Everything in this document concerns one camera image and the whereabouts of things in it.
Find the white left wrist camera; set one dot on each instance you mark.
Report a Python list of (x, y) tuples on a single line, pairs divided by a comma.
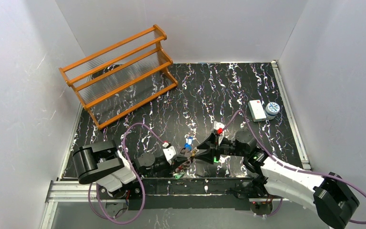
[(169, 152)]

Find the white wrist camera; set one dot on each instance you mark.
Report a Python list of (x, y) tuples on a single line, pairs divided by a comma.
[(169, 152), (218, 131)]

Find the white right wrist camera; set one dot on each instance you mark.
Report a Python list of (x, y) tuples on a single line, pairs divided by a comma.
[(218, 131)]

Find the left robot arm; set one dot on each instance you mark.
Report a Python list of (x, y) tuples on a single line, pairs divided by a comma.
[(102, 163)]

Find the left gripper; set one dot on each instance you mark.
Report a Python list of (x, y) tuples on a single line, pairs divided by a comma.
[(173, 162)]

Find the white green small box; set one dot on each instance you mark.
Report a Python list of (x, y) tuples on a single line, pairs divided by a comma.
[(257, 110)]

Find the orange wooden shelf rack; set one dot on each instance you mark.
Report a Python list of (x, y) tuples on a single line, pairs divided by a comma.
[(122, 77)]

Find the blue white round tin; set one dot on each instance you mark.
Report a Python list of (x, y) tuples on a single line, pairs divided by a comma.
[(271, 110)]

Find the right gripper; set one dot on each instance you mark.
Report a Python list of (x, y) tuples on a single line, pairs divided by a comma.
[(216, 150)]

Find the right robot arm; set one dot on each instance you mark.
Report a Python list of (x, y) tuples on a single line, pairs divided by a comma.
[(332, 200)]

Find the green key tag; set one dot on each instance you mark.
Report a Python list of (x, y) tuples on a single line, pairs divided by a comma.
[(178, 175)]

